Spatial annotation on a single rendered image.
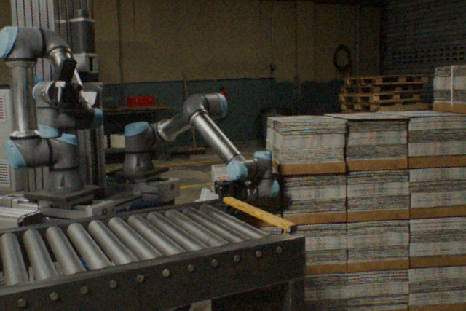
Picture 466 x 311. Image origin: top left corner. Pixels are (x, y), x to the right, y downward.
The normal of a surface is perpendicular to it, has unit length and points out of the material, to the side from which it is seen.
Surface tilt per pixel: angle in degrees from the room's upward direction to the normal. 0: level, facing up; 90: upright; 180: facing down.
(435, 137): 90
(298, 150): 90
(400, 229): 90
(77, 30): 90
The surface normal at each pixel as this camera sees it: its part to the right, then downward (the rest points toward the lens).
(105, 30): 0.46, 0.07
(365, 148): 0.09, 0.10
